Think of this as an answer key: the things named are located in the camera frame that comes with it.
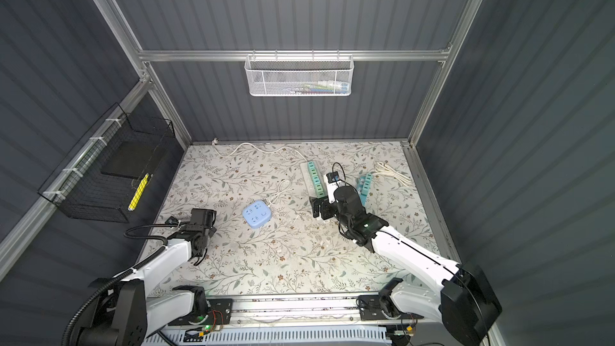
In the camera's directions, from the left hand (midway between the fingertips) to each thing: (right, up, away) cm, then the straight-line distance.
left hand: (197, 236), depth 87 cm
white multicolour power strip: (+41, +20, +16) cm, 48 cm away
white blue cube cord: (+30, +17, +17) cm, 39 cm away
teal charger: (+42, +27, +15) cm, 52 cm away
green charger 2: (+45, +16, +7) cm, 49 cm away
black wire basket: (-22, +23, -15) cm, 35 cm away
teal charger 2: (+44, +20, +11) cm, 49 cm away
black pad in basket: (-16, +28, -12) cm, 35 cm away
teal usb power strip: (+64, +18, +12) cm, 68 cm away
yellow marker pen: (-9, +18, -18) cm, 27 cm away
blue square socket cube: (+20, +7, +6) cm, 22 cm away
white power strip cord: (-8, +39, +36) cm, 54 cm away
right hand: (+47, +16, -6) cm, 50 cm away
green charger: (+43, +23, +12) cm, 50 cm away
